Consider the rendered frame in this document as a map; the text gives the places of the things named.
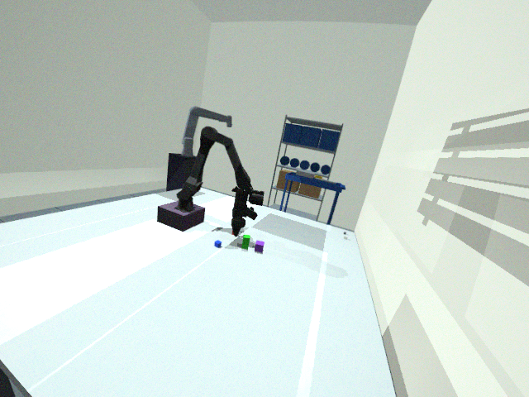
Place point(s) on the purple cube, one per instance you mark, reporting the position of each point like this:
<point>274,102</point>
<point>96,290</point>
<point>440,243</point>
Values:
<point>259,246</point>

